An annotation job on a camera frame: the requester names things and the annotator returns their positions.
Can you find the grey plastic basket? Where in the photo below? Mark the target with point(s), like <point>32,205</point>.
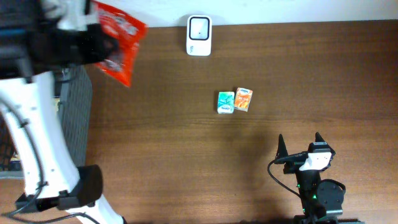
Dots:
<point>73,96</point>

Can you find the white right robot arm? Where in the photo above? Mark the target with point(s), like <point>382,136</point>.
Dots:
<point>321,199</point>

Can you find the red jerky bag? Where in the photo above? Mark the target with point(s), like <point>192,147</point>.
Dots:
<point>127,31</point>

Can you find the green tissue pack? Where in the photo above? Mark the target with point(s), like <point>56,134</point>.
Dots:
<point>225,103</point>

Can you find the orange tissue pack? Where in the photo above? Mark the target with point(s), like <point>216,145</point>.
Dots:
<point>242,99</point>

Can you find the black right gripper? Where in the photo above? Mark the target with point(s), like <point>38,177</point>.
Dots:
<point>293,162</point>

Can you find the white barcode scanner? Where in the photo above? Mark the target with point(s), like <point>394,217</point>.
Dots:
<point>199,35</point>

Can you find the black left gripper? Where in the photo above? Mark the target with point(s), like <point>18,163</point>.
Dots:
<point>85,53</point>

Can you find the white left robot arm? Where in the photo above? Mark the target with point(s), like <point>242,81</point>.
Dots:
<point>52,180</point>

